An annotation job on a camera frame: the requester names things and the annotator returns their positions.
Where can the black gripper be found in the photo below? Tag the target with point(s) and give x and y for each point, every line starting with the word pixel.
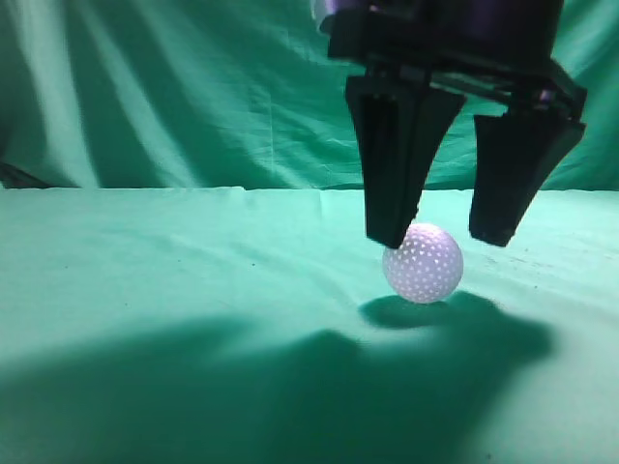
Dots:
pixel 499 50

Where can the white dimpled golf ball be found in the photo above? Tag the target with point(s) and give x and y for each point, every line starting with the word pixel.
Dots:
pixel 427 267

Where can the green table cloth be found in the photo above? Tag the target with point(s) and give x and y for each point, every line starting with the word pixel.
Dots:
pixel 255 326

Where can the green backdrop curtain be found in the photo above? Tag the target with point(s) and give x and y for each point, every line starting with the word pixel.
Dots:
pixel 172 95

